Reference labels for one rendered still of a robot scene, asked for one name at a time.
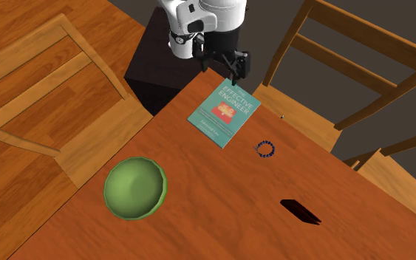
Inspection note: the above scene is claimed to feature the blue bead bracelet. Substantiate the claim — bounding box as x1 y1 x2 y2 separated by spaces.
253 140 276 159

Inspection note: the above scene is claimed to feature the green bowl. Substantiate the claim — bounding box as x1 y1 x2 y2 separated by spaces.
102 156 169 222

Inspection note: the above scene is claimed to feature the wooden table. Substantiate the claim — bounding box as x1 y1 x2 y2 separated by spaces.
7 66 416 260

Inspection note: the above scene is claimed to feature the teal book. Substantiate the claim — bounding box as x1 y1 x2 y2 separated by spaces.
186 78 262 150

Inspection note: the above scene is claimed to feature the wooden chair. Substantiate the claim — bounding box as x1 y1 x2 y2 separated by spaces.
252 0 416 153
342 129 416 231
0 13 155 191

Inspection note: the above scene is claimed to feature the dark robot stand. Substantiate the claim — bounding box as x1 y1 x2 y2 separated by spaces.
123 6 228 117

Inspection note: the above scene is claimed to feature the dark flat rectangular object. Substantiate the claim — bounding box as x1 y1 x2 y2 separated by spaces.
279 198 322 226

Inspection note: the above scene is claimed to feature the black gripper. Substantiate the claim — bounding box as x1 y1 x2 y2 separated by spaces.
192 26 251 87

